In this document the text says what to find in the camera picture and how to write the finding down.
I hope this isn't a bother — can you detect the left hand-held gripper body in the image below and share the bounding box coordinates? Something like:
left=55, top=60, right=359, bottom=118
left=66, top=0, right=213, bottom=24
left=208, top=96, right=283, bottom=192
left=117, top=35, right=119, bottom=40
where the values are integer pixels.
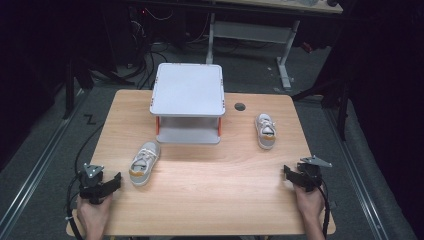
left=79, top=163, right=107, bottom=205

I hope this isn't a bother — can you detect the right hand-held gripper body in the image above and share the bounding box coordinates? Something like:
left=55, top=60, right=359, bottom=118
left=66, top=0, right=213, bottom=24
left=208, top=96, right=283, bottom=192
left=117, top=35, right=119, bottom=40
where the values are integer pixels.
left=297, top=155, right=333, bottom=193

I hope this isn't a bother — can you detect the small white canvas shoe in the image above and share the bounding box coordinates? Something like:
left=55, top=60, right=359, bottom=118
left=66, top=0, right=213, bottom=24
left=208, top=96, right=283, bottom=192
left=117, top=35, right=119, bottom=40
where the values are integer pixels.
left=128, top=140, right=162, bottom=187
left=254, top=113, right=277, bottom=150

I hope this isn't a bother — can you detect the white two-tier shoe rack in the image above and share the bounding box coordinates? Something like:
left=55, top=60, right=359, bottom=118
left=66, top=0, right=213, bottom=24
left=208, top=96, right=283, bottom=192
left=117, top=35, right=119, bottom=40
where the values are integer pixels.
left=149, top=62, right=226, bottom=145

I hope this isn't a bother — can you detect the person's right hand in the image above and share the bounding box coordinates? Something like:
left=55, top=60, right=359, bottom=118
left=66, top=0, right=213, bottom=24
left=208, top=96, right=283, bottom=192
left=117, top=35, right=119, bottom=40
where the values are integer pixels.
left=294, top=185, right=325, bottom=224

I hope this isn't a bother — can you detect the person's left hand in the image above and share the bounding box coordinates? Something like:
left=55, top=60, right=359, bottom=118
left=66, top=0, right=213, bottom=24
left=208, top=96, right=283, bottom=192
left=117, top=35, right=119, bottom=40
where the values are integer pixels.
left=77, top=194, right=114, bottom=234

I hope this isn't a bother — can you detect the black metal stand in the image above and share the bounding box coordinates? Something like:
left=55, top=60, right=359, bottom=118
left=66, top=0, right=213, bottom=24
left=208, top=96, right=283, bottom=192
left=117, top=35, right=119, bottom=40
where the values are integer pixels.
left=292, top=74, right=352, bottom=142
left=62, top=54, right=96, bottom=120

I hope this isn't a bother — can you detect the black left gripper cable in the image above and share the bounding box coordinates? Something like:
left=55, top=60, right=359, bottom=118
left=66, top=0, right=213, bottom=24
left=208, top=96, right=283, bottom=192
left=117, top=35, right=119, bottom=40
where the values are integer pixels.
left=65, top=123, right=105, bottom=240

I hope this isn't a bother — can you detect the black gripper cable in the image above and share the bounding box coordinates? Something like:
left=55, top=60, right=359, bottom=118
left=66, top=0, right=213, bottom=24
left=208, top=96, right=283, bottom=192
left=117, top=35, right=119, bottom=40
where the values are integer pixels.
left=65, top=123, right=105, bottom=240
left=317, top=184, right=332, bottom=240

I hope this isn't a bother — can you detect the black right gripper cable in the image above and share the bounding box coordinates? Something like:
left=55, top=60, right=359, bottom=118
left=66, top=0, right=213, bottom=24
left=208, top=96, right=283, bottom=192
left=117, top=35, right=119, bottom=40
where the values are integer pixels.
left=317, top=184, right=332, bottom=240

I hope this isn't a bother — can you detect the metal floor rail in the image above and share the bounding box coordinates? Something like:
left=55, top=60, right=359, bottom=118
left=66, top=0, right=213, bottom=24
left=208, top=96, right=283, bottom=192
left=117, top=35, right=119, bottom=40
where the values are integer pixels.
left=0, top=89, right=86, bottom=233
left=324, top=106, right=390, bottom=240

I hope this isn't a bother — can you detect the bundle of black floor cables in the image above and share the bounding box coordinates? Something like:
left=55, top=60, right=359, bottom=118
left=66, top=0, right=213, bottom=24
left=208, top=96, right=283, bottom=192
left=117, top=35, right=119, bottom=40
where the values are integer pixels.
left=128, top=6, right=169, bottom=90

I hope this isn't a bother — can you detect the wooden desk with white frame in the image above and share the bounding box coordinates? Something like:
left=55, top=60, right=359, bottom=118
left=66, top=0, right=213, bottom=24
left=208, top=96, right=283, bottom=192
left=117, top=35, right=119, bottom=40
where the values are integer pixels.
left=204, top=0, right=344, bottom=92

